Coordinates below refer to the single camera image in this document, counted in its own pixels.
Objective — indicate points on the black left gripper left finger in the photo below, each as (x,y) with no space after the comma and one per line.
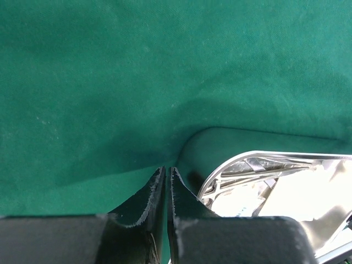
(130,233)

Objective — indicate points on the stainless steel tray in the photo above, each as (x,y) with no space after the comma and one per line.
(314,190)

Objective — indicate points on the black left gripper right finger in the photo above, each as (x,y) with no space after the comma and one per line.
(198,235)

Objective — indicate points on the steel scissor forceps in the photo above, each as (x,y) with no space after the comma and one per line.
(221,184)

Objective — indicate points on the white suture packet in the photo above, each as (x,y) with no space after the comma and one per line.
(239,205)

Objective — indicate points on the dark green surgical cloth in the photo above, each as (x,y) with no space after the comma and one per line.
(97,95)

